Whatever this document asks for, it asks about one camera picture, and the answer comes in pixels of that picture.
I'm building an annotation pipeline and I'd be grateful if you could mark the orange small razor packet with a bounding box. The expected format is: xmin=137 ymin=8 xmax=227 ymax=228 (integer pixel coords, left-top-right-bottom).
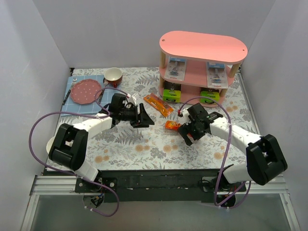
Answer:
xmin=165 ymin=120 xmax=182 ymax=133

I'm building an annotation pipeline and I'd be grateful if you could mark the orange long snack packet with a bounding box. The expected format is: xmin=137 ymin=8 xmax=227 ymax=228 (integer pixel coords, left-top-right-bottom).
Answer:
xmin=143 ymin=93 xmax=174 ymax=117

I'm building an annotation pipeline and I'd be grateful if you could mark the black green Gillette razor box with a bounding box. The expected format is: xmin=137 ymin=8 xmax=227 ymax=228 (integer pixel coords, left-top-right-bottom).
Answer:
xmin=163 ymin=81 xmax=181 ymax=103

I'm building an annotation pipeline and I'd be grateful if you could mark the blue razor blister pack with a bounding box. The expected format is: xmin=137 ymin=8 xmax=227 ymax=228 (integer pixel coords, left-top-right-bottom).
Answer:
xmin=165 ymin=57 xmax=187 ymax=81
xmin=206 ymin=62 xmax=229 ymax=89

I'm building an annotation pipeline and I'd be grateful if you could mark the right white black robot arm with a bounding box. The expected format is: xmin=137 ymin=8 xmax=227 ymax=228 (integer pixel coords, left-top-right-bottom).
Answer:
xmin=178 ymin=103 xmax=288 ymax=191

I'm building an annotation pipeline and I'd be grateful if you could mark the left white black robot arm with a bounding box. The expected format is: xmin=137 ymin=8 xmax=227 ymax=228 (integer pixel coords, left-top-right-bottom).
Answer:
xmin=47 ymin=93 xmax=154 ymax=193

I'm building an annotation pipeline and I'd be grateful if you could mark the pink three-tier shelf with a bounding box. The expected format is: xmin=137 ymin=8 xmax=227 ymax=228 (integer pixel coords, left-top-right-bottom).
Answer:
xmin=158 ymin=31 xmax=248 ymax=107

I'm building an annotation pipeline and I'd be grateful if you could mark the floral tablecloth mat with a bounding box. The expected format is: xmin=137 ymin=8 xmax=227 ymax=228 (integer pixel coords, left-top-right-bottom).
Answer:
xmin=45 ymin=66 xmax=268 ymax=171

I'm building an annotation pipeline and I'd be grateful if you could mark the red cup white inside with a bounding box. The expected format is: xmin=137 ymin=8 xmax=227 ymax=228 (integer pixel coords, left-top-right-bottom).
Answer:
xmin=104 ymin=67 xmax=123 ymax=88

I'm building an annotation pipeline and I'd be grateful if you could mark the pink dotted plate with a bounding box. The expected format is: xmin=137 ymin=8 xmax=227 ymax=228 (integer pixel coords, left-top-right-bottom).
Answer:
xmin=70 ymin=79 xmax=101 ymax=105

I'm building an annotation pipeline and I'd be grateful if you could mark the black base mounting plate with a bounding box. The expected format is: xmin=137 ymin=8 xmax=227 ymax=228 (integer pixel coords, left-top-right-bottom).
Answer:
xmin=74 ymin=169 xmax=247 ymax=203

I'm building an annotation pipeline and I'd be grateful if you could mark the white ceramic bowl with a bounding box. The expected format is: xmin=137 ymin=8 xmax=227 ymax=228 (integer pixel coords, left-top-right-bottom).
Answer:
xmin=46 ymin=136 xmax=55 ymax=154

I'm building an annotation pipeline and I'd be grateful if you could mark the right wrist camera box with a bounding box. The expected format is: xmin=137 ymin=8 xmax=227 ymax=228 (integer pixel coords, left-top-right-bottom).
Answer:
xmin=178 ymin=108 xmax=191 ymax=124

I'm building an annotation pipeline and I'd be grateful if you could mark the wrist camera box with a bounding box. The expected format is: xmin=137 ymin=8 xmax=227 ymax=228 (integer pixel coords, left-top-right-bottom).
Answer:
xmin=178 ymin=108 xmax=191 ymax=124
xmin=127 ymin=93 xmax=140 ymax=106

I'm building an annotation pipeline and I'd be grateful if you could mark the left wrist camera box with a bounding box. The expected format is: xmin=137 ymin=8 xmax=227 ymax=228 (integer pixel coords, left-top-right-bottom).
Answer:
xmin=127 ymin=93 xmax=140 ymax=106

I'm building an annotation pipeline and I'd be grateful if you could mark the black handled spoon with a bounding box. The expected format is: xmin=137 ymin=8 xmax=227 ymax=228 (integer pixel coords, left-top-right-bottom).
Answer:
xmin=98 ymin=78 xmax=108 ymax=104

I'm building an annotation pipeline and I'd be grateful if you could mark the black handled fork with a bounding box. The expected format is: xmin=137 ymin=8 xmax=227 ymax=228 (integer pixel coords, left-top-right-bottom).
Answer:
xmin=62 ymin=77 xmax=77 ymax=105

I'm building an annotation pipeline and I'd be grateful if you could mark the aluminium frame rail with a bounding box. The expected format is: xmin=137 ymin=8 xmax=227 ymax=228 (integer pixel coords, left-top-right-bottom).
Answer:
xmin=22 ymin=169 xmax=300 ymax=231

